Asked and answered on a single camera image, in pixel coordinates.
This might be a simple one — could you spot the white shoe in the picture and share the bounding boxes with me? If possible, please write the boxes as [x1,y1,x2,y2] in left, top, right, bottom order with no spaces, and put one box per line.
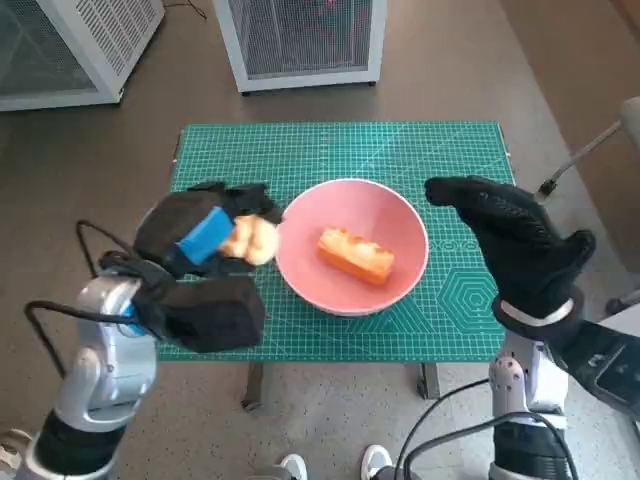
[360,443,392,480]
[277,453,307,480]

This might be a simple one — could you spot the thin black floor cable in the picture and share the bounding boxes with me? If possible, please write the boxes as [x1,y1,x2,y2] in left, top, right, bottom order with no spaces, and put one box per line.
[162,0,209,21]

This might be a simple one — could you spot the long toy bread loaf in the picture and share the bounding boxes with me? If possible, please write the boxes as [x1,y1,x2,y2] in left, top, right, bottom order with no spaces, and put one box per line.
[317,226,395,288]

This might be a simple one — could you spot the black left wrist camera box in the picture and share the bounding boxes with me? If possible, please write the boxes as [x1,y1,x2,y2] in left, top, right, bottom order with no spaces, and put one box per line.
[134,274,266,355]

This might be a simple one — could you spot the round toy bread bun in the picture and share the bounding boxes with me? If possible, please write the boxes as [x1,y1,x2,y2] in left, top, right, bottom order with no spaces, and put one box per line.
[219,213,280,266]

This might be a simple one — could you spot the pink bowl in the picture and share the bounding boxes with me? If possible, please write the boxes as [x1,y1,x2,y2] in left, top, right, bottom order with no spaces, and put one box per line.
[274,178,430,317]

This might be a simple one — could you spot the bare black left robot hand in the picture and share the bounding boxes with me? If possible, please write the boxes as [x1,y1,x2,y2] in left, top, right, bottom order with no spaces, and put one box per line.
[132,180,286,279]

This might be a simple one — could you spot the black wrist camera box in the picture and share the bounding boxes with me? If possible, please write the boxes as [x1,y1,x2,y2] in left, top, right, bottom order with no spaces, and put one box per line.
[542,319,640,416]
[134,274,266,355]

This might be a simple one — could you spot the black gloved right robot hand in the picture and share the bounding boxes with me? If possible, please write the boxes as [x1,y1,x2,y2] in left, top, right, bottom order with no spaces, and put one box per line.
[423,175,597,316]

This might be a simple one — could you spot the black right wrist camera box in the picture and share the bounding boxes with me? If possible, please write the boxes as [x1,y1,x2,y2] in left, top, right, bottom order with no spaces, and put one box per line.
[542,319,640,416]

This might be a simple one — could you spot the large white mesh cabinet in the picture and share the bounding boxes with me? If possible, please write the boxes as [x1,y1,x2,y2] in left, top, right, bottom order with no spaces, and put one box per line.
[0,0,165,112]

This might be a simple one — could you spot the green cutting mat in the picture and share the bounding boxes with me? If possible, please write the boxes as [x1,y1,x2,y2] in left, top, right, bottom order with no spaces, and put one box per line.
[155,119,517,364]

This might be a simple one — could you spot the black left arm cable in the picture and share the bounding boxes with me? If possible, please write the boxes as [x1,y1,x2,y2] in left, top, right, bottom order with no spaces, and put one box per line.
[24,219,136,381]

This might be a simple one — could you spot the small white mesh cabinet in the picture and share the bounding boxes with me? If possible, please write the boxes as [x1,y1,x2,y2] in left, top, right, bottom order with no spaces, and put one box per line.
[213,0,389,94]

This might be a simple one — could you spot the grey chair with metal leg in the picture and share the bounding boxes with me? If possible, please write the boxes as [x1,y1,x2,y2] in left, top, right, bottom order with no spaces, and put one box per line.
[537,97,640,316]

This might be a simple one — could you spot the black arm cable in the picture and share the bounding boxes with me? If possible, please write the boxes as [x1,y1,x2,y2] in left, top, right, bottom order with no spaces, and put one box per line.
[394,377,574,480]
[24,219,136,381]

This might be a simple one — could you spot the black table leg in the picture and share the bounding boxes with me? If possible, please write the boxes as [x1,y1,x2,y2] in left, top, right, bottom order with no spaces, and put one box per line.
[417,360,440,400]
[239,362,266,414]

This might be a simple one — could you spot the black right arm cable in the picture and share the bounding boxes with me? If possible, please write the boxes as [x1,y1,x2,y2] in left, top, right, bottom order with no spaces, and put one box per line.
[394,377,574,480]

